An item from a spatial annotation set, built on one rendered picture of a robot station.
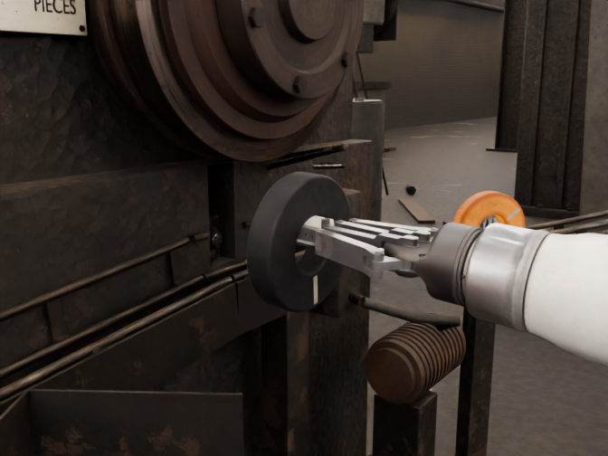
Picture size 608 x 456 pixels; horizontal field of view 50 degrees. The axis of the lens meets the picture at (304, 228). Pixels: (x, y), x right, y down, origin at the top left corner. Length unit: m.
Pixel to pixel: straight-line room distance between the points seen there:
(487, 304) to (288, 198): 0.22
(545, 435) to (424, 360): 0.91
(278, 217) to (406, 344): 0.63
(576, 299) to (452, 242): 0.12
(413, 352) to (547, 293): 0.69
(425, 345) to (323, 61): 0.57
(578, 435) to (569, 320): 1.58
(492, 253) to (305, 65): 0.48
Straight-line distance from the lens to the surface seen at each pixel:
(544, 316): 0.56
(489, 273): 0.57
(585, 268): 0.55
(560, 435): 2.11
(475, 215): 1.34
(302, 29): 0.92
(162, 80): 0.86
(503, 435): 2.05
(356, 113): 3.70
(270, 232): 0.65
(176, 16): 0.86
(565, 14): 5.10
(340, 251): 0.64
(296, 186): 0.67
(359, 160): 1.41
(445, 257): 0.60
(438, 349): 1.28
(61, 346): 0.90
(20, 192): 0.87
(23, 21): 0.91
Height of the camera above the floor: 1.00
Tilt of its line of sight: 13 degrees down
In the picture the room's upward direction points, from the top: straight up
